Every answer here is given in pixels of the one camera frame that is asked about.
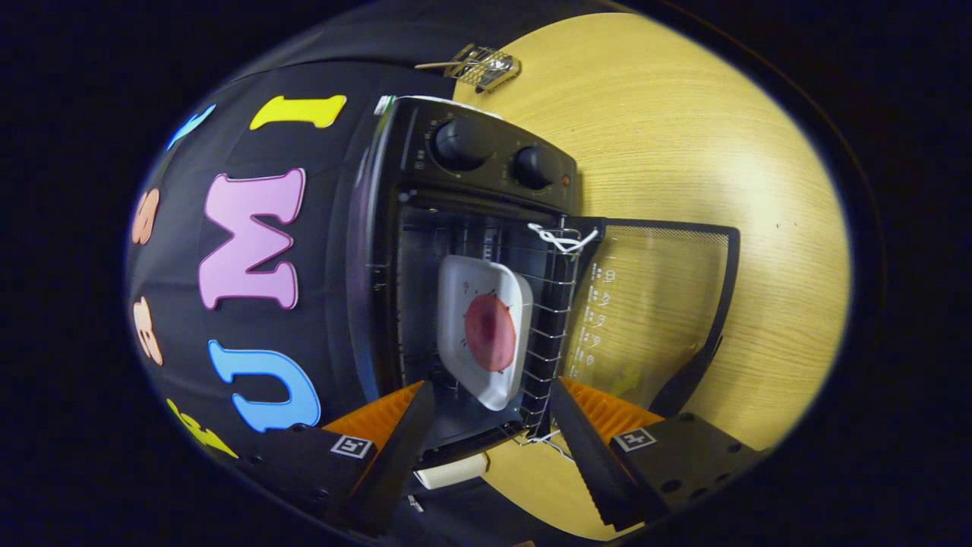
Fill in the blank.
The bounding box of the white cord tie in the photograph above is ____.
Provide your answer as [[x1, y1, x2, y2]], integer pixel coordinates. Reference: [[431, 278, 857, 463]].
[[519, 428, 572, 458], [527, 222, 600, 255]]

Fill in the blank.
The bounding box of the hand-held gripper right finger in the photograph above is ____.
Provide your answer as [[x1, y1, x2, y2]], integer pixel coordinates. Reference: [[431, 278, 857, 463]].
[[548, 378, 764, 531]]

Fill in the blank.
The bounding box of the white toaster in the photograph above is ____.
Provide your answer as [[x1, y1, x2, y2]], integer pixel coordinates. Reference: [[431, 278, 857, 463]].
[[414, 453, 491, 491]]

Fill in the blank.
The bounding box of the black backdrop cloth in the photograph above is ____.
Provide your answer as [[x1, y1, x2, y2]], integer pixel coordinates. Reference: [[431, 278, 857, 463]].
[[125, 0, 604, 545]]

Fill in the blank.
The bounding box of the wire mesh basket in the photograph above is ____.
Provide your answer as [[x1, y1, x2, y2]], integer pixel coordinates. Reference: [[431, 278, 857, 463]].
[[444, 43, 522, 93]]

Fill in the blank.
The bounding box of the black toaster oven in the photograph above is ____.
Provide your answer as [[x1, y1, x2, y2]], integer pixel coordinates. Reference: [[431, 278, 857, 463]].
[[346, 95, 741, 473]]

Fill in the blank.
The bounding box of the pink meat slice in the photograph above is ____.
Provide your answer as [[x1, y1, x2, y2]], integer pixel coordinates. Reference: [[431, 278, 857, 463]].
[[464, 294, 518, 374]]

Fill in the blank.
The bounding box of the white square plate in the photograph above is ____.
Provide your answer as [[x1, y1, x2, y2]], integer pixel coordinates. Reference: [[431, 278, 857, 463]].
[[437, 255, 534, 412]]

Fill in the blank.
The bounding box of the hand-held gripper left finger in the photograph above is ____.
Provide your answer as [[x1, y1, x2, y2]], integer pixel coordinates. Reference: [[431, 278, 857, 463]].
[[235, 381, 437, 536]]

